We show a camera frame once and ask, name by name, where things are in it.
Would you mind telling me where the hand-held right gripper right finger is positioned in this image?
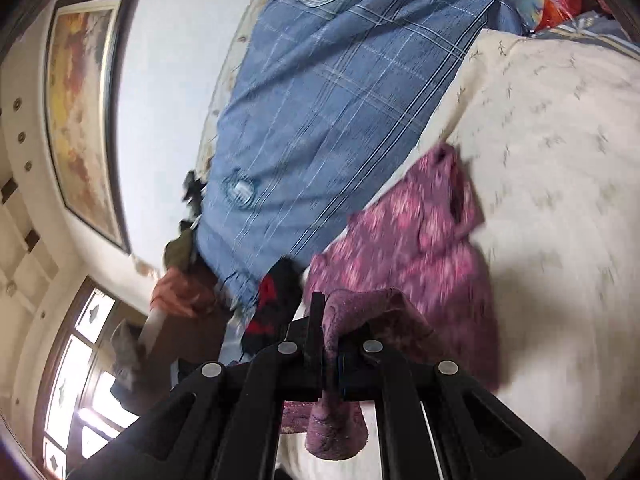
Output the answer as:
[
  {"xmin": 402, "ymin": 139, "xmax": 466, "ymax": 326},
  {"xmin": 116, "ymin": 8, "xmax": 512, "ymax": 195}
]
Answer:
[{"xmin": 336, "ymin": 324, "xmax": 587, "ymax": 480}]

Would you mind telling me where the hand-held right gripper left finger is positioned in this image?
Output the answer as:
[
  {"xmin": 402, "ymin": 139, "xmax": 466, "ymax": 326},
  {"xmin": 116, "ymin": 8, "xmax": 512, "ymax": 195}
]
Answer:
[{"xmin": 65, "ymin": 291, "xmax": 328, "ymax": 480}]

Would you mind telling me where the purple floral shirt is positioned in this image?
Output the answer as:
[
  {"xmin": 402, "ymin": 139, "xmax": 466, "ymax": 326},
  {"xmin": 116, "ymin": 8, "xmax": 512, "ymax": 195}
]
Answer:
[{"xmin": 280, "ymin": 142, "xmax": 501, "ymax": 461}]

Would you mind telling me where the black and red cloth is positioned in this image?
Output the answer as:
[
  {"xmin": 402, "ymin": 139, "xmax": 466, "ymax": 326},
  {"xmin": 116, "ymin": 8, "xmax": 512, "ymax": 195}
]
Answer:
[{"xmin": 240, "ymin": 257, "xmax": 303, "ymax": 356}]

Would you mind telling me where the dark wooden headboard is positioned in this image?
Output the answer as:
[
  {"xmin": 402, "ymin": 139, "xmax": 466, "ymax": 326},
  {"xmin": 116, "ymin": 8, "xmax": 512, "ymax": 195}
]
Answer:
[{"xmin": 135, "ymin": 260, "xmax": 241, "ymax": 376}]

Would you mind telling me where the orange cloth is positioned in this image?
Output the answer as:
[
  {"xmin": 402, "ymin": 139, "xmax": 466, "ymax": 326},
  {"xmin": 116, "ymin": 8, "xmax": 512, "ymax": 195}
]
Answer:
[{"xmin": 150, "ymin": 266, "xmax": 221, "ymax": 318}]

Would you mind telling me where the olive green cloth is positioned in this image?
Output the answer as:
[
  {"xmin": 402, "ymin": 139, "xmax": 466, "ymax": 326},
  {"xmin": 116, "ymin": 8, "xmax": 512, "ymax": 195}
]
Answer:
[{"xmin": 162, "ymin": 220, "xmax": 201, "ymax": 276}]

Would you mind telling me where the grey hanging cloth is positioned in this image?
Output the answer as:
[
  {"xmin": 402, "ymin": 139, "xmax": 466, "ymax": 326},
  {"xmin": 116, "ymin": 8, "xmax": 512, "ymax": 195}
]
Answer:
[{"xmin": 107, "ymin": 320, "xmax": 151, "ymax": 396}]

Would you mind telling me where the black device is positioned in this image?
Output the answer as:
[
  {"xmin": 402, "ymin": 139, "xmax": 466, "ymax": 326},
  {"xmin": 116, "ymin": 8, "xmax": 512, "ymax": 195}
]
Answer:
[{"xmin": 181, "ymin": 170, "xmax": 208, "ymax": 221}]

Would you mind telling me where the blue plaid quilt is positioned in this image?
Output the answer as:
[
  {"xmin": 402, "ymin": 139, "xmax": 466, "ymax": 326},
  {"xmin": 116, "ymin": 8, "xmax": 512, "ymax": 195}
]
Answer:
[{"xmin": 192, "ymin": 0, "xmax": 526, "ymax": 311}]

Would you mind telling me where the wooden framed window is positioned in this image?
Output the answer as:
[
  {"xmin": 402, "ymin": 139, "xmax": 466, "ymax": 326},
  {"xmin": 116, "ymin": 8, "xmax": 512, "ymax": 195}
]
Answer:
[{"xmin": 32, "ymin": 277, "xmax": 146, "ymax": 480}]

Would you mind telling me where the framed wall painting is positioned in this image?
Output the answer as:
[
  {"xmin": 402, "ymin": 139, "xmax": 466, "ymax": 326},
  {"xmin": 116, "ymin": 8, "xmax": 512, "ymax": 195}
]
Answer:
[{"xmin": 42, "ymin": 0, "xmax": 146, "ymax": 256}]

